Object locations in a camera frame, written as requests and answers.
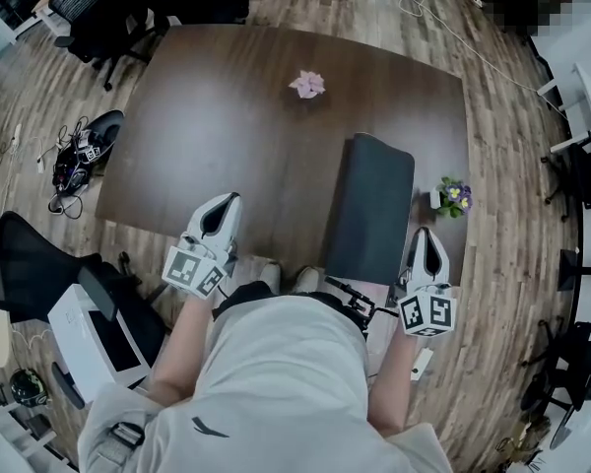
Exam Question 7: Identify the black camera rig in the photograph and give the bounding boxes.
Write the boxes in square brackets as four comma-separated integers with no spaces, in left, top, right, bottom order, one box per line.
[324,276,400,337]

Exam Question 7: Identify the white metal rack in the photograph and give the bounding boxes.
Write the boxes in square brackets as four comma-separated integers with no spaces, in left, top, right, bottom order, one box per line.
[0,381,80,473]

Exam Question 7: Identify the person's white shirt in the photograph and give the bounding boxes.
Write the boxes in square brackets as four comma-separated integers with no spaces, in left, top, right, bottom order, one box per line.
[77,293,454,473]

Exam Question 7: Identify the person's right forearm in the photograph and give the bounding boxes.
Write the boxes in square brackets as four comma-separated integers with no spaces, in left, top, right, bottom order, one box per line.
[366,330,420,436]

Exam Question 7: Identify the white rectangular device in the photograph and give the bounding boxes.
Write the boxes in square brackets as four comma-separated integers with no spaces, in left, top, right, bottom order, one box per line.
[410,346,434,381]

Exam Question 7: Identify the black helmet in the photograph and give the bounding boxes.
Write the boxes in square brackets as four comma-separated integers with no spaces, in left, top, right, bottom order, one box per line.
[8,368,50,407]

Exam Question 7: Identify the gray shoulder strap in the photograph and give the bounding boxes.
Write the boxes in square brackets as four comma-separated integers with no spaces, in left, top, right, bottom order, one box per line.
[98,421,147,462]

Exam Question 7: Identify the purple flower potted plant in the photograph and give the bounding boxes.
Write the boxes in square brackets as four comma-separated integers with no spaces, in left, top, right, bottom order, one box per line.
[428,175,473,220]

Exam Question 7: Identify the white sneaker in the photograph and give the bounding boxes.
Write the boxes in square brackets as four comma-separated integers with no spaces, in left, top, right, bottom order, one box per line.
[293,265,321,293]
[259,261,283,295]

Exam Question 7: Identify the black monitor stand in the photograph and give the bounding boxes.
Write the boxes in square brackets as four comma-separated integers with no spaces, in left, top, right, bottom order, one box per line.
[558,247,591,293]

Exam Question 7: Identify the person's left forearm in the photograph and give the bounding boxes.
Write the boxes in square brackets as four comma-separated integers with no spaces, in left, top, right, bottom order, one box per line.
[147,291,218,406]

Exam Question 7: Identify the spare gripper device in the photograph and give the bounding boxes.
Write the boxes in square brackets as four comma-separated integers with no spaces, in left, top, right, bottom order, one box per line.
[76,133,110,167]

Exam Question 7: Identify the black mesh office chair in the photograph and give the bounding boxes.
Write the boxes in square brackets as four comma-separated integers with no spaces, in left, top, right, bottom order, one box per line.
[0,210,171,411]

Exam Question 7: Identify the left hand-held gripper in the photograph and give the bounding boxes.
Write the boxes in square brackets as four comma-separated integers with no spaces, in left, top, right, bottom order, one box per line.
[161,191,244,299]

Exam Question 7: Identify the long white cable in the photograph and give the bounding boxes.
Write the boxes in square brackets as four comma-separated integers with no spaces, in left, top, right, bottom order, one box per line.
[398,0,567,112]

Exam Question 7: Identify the person's black shorts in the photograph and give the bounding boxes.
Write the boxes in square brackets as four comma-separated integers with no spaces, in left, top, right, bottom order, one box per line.
[211,281,375,339]

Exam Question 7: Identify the white box device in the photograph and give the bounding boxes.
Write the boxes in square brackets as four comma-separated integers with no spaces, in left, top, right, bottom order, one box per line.
[47,283,152,391]

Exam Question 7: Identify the pink desk mat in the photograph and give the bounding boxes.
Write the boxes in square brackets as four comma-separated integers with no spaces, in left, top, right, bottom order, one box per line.
[322,132,416,286]

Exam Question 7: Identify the black floor bag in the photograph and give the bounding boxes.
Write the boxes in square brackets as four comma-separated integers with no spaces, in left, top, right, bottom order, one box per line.
[51,109,125,196]

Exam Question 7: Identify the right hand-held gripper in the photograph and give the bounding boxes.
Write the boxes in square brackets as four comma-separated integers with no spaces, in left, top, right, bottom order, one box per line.
[397,227,459,338]

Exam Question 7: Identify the black tangled cables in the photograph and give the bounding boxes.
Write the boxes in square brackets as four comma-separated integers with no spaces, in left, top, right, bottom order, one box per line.
[46,115,88,219]

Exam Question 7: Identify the wooden top white desk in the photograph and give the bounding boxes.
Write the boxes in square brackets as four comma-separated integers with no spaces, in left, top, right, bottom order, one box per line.
[32,0,63,38]

